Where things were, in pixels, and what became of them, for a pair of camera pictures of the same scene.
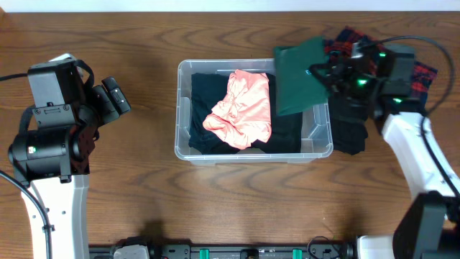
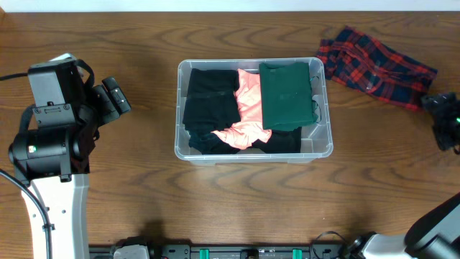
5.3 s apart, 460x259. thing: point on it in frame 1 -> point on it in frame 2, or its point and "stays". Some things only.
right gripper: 338,82 -> 442,114
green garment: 297,88 -> 287,96
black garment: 348,134 -> 212,103
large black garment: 285,132 stays
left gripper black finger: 118,98 stays
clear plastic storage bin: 227,111 stays
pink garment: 243,116 stays
